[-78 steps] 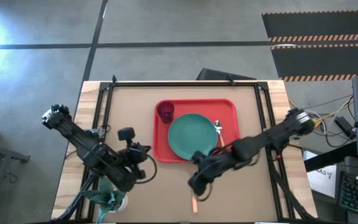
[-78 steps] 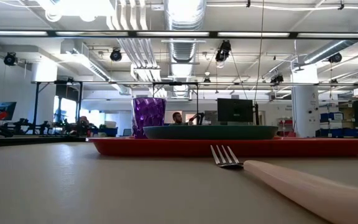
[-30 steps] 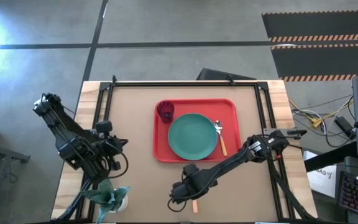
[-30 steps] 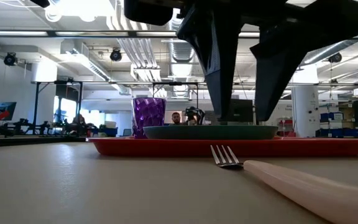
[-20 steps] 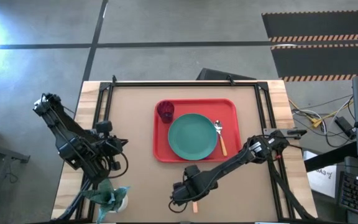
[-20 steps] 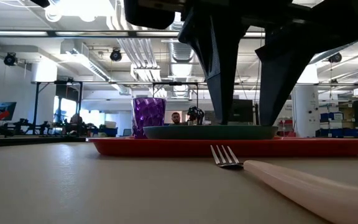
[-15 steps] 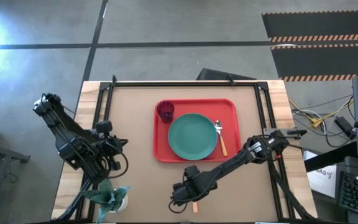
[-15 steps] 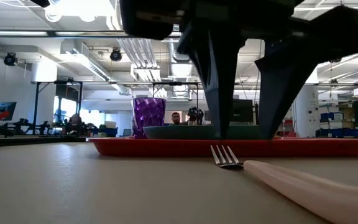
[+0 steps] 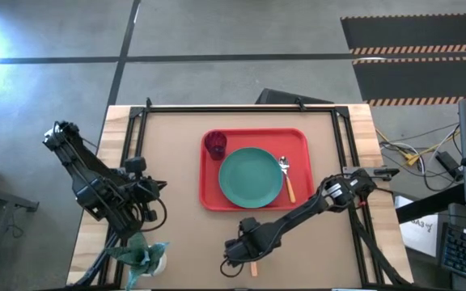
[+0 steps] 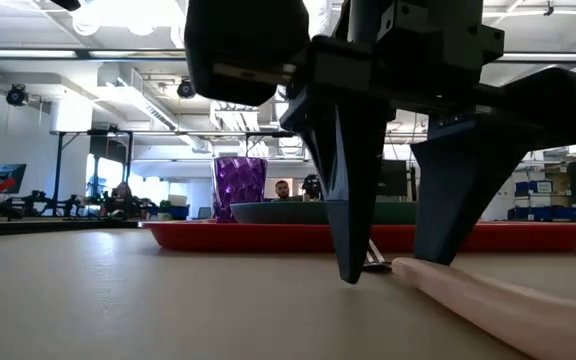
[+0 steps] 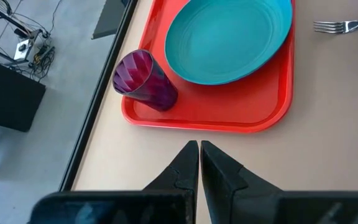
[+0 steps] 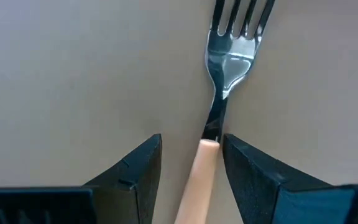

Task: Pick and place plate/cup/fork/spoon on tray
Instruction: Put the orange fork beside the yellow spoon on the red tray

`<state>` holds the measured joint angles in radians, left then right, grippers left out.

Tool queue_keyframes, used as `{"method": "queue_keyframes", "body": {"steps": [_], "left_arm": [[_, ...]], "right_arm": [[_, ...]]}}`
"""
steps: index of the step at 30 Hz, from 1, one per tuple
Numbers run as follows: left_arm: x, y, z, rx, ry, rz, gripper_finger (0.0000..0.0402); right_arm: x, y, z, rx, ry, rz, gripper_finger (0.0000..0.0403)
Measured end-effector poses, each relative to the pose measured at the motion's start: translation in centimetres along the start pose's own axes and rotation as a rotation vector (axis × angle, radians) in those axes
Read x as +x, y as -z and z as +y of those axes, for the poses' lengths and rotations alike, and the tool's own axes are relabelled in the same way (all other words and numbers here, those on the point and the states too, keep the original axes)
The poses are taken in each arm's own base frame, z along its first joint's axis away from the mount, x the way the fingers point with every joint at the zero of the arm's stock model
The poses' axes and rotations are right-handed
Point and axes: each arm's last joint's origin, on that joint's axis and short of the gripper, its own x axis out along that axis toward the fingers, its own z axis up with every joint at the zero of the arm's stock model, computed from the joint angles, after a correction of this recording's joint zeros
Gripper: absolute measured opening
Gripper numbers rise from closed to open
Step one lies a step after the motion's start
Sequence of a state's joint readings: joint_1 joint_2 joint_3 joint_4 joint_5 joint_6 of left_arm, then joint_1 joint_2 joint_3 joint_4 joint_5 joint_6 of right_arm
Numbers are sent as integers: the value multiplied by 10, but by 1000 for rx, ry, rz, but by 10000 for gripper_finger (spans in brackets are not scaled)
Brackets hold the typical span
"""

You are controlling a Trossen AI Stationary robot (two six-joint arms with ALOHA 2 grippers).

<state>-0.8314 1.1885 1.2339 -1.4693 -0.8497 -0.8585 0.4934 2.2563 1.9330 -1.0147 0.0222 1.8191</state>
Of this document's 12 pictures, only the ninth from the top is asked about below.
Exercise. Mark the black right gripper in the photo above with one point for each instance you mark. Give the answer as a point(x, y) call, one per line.
point(249, 242)

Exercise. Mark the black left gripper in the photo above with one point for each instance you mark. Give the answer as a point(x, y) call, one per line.
point(144, 186)

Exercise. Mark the green round plate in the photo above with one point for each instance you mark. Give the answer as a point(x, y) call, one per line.
point(251, 178)

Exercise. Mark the purple faceted plastic cup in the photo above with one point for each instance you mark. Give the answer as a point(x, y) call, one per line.
point(215, 145)

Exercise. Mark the red plastic tray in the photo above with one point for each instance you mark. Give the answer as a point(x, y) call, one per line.
point(253, 137)

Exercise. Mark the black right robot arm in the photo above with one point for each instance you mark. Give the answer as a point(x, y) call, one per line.
point(297, 214)

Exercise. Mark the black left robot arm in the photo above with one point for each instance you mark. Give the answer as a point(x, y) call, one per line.
point(83, 178)

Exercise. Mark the brown table mat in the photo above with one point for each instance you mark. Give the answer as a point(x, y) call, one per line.
point(176, 161)

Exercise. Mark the green plant in white pot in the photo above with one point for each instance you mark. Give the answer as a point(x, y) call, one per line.
point(140, 256)

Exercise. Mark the black box behind table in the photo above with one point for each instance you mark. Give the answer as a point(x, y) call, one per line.
point(289, 98)

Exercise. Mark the white cardboard box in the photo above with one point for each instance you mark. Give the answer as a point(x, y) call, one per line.
point(419, 238)

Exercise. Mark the black desk beam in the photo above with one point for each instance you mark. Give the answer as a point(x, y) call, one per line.
point(427, 204)

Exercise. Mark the black power adapter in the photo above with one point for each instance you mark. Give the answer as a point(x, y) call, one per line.
point(449, 163)

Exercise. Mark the black keyboard with blue backlight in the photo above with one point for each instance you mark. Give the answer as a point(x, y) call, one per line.
point(465, 254)

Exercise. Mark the black hazard-striped floor mat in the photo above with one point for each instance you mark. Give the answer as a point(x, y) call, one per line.
point(415, 30)
point(419, 78)

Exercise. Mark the black aluminium table frame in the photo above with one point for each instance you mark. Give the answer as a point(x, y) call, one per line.
point(237, 109)

